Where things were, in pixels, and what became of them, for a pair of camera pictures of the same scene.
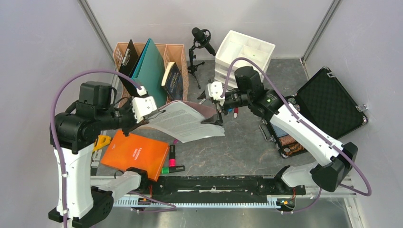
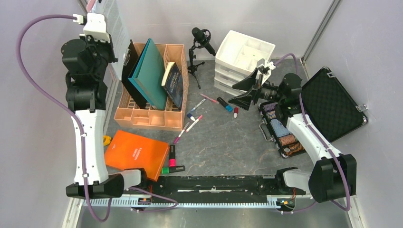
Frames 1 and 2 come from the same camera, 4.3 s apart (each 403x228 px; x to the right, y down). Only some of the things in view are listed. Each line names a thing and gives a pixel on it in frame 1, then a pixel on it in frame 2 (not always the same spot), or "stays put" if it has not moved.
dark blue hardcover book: x=173 y=81 stays put
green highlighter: x=167 y=170 stays put
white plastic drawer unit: x=234 y=44 stays put
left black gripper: x=133 y=125 → x=89 y=41
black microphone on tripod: x=202 y=37 stays put
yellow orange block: x=102 y=140 stays put
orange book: x=126 y=151 stays put
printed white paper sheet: x=182 y=123 → x=118 y=31
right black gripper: x=214 y=120 → x=244 y=100
